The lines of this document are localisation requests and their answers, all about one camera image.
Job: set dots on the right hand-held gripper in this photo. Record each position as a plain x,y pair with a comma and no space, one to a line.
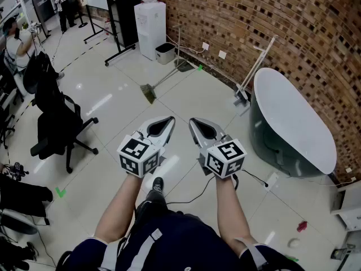
225,158

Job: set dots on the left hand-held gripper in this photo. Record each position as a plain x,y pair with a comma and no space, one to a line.
141,157

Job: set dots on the grey broom with olive bristles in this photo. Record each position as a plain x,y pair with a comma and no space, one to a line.
148,92

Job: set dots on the person's left forearm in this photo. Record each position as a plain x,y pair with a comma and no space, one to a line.
118,207

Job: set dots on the person's right forearm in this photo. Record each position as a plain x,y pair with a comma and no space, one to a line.
234,210

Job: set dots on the person's left black shoe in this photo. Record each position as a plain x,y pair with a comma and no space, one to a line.
158,183

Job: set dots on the person's black trousers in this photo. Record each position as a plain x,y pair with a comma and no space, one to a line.
153,205

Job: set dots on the white power strip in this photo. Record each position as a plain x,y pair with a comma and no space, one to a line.
271,181

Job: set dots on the small white trash bin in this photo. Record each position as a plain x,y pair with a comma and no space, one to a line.
165,54

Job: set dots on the white and green bathtub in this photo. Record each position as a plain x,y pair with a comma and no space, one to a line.
287,114

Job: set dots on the black office chair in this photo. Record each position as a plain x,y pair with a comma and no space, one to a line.
59,126

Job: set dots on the white water dispenser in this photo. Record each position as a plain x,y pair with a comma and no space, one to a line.
149,30

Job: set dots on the grey chest harness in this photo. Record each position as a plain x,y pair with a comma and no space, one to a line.
153,236

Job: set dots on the person's dark shirt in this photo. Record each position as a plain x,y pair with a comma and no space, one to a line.
180,244

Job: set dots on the green angled floor tape mark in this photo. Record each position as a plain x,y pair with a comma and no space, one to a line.
59,193

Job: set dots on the black rolling panel rack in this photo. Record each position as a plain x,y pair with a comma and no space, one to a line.
124,18

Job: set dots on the small red object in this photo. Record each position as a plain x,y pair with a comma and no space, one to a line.
301,226

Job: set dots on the black stanchion pole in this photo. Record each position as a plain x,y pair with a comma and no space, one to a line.
82,24

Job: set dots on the small green object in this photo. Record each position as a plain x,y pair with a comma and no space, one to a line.
292,258

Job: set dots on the black bag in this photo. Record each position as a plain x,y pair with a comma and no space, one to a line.
19,196

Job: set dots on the white machine cabinet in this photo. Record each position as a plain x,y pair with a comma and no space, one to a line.
348,207

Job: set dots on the grey floor equipment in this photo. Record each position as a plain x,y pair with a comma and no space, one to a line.
347,253

